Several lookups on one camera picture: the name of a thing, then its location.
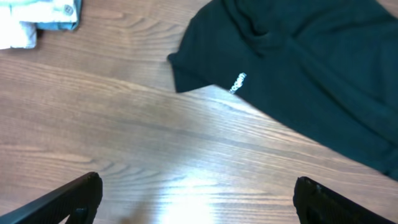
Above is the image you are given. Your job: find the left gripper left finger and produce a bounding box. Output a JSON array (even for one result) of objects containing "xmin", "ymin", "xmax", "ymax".
[{"xmin": 1, "ymin": 172, "xmax": 103, "ymax": 224}]

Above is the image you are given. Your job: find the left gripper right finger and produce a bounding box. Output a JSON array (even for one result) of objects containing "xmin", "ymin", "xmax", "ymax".
[{"xmin": 293, "ymin": 177, "xmax": 394, "ymax": 224}]

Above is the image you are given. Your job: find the black polo shirt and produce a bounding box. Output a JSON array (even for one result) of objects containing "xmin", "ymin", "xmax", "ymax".
[{"xmin": 168, "ymin": 0, "xmax": 397, "ymax": 179}]

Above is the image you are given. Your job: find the beige folded garment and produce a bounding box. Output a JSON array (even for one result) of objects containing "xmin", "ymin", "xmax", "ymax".
[{"xmin": 0, "ymin": 0, "xmax": 78, "ymax": 50}]

